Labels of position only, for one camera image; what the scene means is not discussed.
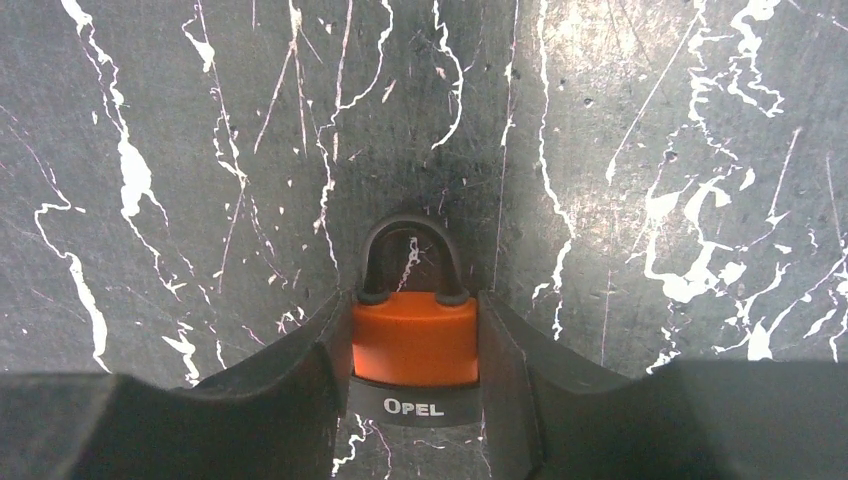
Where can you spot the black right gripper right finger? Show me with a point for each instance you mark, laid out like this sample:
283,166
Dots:
550,413

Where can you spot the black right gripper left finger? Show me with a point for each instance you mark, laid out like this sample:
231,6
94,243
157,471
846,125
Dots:
274,415

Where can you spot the orange black Opel padlock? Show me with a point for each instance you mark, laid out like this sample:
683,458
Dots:
415,353

